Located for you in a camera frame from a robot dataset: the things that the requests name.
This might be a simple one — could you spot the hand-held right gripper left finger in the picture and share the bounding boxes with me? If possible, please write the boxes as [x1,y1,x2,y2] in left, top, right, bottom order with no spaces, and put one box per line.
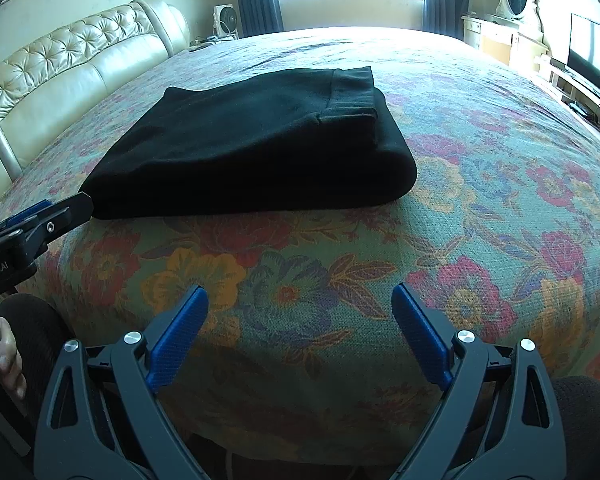
[32,284,211,480]

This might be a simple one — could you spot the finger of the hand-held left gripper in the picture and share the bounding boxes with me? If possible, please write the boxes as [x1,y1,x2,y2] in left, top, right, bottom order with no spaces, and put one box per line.
[0,199,54,236]
[22,193,95,256]

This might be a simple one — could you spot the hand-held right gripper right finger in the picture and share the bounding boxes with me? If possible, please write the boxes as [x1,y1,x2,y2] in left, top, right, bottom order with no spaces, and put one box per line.
[391,282,568,480]

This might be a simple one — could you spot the black pants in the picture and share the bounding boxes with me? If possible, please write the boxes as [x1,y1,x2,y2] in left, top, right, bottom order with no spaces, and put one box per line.
[77,66,419,220]

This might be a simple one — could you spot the person's left hand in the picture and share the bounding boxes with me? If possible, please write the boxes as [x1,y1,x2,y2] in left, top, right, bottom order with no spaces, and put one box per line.
[0,316,28,402]

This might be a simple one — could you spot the floral bedspread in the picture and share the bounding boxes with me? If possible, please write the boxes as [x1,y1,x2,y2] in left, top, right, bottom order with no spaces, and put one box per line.
[0,26,600,466]

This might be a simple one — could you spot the cream tufted leather headboard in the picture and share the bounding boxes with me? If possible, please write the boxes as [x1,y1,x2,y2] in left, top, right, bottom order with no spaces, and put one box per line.
[0,0,191,226]

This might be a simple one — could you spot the person's right leg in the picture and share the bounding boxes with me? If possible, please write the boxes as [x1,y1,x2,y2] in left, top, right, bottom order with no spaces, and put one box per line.
[550,375,600,480]

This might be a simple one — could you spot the white fan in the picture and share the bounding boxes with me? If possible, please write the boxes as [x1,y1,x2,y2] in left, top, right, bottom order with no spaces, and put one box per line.
[212,4,238,38]

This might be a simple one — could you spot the cream television stand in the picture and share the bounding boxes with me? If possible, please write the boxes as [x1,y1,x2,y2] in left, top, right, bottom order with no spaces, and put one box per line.
[535,55,600,136]

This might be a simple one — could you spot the cream dresser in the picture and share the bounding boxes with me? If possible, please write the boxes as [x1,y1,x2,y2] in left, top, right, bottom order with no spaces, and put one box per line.
[461,12,551,68]

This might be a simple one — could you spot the black television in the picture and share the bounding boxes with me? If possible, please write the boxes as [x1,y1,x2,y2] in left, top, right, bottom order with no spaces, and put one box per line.
[567,12,600,106]

